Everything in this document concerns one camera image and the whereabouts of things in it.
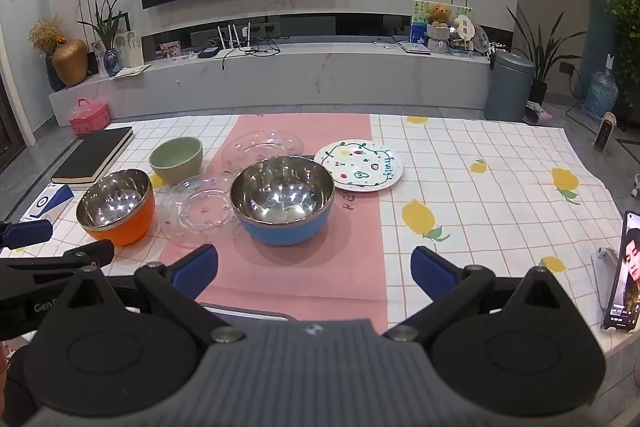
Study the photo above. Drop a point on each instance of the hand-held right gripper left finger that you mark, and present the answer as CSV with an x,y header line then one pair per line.
x,y
194,268

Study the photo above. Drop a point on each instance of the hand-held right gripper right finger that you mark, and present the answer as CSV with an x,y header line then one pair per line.
x,y
432,271

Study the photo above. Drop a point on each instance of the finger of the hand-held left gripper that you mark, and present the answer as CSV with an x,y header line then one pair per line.
x,y
30,233
92,253

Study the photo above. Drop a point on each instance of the orange steel bowl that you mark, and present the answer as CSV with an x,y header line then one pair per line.
x,y
125,227

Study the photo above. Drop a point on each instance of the clear glass plate with stickers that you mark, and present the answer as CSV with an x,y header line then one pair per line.
x,y
260,144
200,212

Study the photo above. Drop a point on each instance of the blue steel bowl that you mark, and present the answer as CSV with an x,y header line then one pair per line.
x,y
280,232

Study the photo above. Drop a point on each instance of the green ceramic bowl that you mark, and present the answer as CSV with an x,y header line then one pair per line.
x,y
175,167

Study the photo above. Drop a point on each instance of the white painted plate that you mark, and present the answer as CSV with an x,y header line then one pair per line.
x,y
360,167

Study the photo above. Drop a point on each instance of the blue and white box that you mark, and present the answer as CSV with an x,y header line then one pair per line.
x,y
50,202

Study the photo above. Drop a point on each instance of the lemon print checked tablecloth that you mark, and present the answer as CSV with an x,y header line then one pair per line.
x,y
500,217

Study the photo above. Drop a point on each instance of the pink printed mat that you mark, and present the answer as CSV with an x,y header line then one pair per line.
x,y
340,257

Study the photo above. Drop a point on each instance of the black notebook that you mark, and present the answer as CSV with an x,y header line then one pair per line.
x,y
95,154

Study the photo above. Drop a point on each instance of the pink storage box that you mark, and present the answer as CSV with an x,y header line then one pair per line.
x,y
90,119

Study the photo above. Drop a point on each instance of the white phone stand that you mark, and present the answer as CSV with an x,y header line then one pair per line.
x,y
602,267

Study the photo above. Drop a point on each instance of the gold vase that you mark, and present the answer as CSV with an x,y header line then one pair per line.
x,y
70,64

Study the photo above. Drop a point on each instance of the loose papers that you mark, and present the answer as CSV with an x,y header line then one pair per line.
x,y
129,72

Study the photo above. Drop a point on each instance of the blue glass vase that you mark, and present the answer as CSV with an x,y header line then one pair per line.
x,y
112,63

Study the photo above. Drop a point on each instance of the smartphone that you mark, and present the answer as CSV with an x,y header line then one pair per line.
x,y
627,272

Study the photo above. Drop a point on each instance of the grey trash bin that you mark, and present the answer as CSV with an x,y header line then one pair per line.
x,y
507,87

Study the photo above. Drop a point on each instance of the dried flower bunch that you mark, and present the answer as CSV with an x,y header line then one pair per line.
x,y
45,34

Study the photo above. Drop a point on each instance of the framed picture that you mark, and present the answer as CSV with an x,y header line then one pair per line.
x,y
127,47

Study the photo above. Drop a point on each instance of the small black box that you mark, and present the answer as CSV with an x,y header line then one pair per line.
x,y
207,53

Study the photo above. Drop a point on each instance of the pink photo card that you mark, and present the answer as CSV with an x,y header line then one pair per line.
x,y
170,49

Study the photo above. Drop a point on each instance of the white router with antennas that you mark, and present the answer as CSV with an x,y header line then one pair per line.
x,y
235,51

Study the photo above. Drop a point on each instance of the green leafy plant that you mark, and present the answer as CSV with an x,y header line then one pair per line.
x,y
106,24

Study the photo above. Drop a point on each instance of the grey woven basket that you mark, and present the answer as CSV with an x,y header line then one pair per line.
x,y
439,39

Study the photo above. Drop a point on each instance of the decorative patterned plate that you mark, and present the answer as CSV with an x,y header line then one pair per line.
x,y
481,39

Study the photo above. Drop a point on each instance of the blue patterned box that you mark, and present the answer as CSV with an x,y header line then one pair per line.
x,y
419,34

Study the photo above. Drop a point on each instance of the potted snake plant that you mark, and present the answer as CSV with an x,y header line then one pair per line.
x,y
537,57

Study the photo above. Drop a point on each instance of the large water bottle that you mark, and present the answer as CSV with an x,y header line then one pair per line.
x,y
600,97

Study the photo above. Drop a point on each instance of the white round fan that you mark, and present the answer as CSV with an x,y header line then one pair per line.
x,y
462,29

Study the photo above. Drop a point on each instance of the brown teddy bear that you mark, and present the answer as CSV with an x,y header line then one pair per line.
x,y
440,14

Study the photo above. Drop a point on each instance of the green picture card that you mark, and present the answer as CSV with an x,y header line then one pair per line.
x,y
421,9

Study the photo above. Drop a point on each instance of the bushy green plant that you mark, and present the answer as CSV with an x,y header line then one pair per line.
x,y
625,37

